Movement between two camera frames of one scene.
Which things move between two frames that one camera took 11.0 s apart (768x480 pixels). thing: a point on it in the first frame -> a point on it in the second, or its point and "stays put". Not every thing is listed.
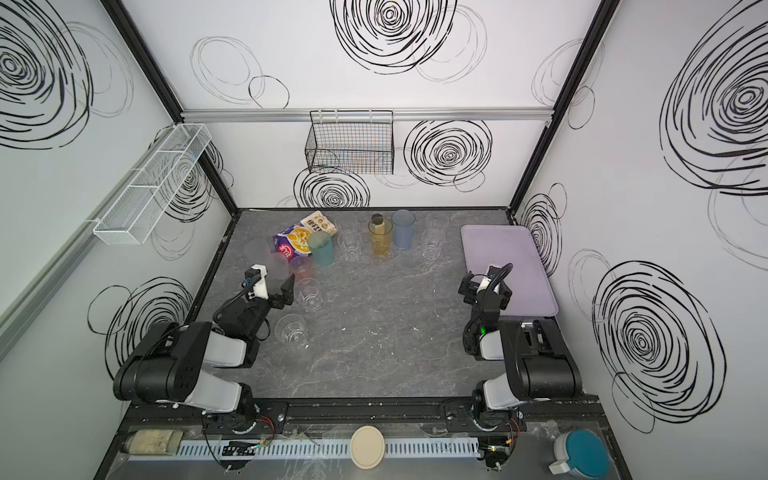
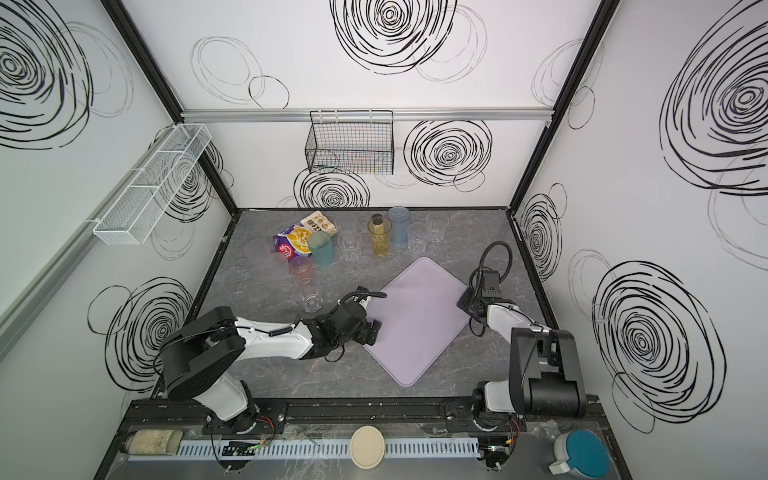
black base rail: [388, 415] stays put
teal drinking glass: [320, 244] stays put
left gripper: [273, 300] -> [366, 330]
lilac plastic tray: [533, 292] -> [422, 319]
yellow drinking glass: [380, 229] stays put
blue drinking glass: [403, 221] stays put
